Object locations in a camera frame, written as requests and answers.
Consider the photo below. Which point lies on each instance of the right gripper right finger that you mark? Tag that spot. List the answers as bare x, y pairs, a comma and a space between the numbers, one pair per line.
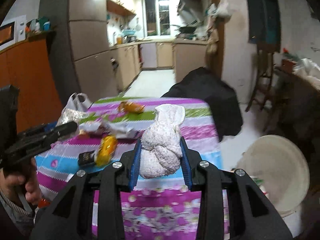
185, 166

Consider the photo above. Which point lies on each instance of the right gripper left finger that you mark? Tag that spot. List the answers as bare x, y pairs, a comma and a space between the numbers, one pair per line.
135, 165

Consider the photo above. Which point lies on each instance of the white paper towel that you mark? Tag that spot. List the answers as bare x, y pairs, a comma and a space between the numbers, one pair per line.
161, 153

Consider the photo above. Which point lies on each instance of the grey jacket left forearm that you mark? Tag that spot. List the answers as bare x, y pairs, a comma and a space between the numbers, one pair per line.
17, 216

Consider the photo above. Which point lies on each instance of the kitchen counter cabinets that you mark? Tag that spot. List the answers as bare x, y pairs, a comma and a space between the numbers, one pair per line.
178, 54

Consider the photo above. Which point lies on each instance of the kitchen window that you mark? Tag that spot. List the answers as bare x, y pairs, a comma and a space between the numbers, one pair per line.
157, 17

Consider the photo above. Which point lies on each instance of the person's left hand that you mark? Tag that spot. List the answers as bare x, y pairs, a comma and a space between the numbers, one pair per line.
27, 182

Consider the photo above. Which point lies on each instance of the white crumpled wrapper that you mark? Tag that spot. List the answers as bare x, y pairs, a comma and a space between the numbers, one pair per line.
101, 126

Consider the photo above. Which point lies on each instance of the yellow foil snack bag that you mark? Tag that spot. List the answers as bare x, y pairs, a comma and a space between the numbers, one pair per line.
106, 150

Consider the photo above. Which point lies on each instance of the black small packet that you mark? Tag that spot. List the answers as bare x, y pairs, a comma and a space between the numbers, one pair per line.
87, 158

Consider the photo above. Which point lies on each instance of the colourful striped tablecloth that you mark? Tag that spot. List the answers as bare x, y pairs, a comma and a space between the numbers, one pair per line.
161, 208

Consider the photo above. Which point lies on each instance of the orange snack box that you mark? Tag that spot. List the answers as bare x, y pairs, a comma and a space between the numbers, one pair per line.
130, 107

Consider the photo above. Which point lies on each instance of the white plastic bag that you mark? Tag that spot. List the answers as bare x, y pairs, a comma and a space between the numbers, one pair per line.
75, 109

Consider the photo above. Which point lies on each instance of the black cloth covered chair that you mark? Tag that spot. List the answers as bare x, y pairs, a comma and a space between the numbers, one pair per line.
221, 98

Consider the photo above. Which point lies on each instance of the orange wooden cabinet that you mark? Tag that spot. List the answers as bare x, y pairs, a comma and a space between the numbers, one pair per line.
26, 66

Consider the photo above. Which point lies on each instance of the white plastic bucket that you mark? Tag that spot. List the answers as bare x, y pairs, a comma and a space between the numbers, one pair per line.
282, 167

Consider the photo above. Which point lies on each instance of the wooden chair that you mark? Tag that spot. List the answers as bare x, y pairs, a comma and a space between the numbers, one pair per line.
263, 90

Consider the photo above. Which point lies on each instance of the white microwave oven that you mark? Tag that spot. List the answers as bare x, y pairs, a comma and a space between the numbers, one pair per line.
13, 31

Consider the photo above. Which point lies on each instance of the dark wooden dining table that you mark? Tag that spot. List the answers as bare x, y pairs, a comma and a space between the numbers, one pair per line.
296, 103

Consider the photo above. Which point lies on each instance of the range hood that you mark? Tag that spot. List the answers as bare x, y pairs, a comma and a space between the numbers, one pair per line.
193, 12

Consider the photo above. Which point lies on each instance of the beige refrigerator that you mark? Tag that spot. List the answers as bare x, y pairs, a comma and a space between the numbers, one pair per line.
80, 56

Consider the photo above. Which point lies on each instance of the dark wall poster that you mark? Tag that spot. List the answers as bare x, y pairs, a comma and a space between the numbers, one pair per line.
264, 21

